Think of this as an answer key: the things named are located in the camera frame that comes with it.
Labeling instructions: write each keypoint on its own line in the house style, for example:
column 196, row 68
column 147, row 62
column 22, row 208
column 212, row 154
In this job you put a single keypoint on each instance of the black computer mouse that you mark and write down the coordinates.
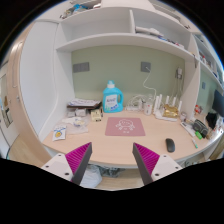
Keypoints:
column 170, row 145

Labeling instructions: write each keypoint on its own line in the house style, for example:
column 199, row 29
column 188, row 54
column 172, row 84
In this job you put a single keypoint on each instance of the grey wall socket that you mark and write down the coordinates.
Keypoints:
column 145, row 67

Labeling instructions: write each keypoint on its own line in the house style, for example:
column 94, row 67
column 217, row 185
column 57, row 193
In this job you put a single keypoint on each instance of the blue detergent bottle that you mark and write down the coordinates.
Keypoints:
column 112, row 98

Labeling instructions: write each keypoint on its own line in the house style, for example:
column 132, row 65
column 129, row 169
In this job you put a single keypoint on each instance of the white power strip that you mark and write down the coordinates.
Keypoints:
column 132, row 108

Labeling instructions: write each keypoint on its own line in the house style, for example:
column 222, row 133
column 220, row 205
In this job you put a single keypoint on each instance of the white cup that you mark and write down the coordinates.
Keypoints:
column 147, row 109

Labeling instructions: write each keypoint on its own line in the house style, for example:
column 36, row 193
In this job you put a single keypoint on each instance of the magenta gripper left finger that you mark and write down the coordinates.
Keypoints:
column 70, row 166

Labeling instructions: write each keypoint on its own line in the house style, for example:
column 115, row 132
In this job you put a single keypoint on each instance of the small card with smiley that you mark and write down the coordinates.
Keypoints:
column 59, row 133

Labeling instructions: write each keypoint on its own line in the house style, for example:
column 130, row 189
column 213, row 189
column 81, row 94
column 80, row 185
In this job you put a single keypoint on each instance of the stack of books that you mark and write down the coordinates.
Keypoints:
column 83, row 104

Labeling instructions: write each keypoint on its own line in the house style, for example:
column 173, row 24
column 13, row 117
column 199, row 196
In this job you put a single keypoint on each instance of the clear plastic bag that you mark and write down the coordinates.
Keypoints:
column 76, row 125

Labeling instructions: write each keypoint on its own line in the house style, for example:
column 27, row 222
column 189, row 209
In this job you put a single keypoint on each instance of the white shelving unit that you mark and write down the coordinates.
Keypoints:
column 114, row 37

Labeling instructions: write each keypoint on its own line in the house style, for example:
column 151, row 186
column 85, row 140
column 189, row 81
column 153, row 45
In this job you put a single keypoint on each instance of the grey wall panel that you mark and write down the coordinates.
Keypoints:
column 81, row 67

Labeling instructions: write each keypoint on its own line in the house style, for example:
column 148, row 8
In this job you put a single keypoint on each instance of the black monitor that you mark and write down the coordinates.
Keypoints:
column 218, row 103

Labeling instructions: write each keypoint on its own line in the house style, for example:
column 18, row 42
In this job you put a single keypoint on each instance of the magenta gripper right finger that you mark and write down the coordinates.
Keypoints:
column 153, row 166

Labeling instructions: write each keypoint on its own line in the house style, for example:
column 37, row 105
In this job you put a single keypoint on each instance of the green marker pen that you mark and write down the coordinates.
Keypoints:
column 195, row 144

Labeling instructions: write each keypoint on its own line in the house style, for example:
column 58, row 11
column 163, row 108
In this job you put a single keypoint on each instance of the pink mouse pad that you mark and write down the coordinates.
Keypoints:
column 119, row 126

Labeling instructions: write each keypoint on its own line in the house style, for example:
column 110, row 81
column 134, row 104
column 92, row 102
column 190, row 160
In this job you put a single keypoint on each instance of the black pouch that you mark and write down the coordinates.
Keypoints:
column 200, row 127

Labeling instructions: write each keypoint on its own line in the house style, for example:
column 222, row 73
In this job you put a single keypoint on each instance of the yellow toy vehicle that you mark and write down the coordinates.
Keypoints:
column 96, row 115

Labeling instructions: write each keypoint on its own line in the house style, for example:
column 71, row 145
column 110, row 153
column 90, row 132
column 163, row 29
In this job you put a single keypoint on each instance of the wooden door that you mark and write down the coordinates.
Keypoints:
column 26, row 146

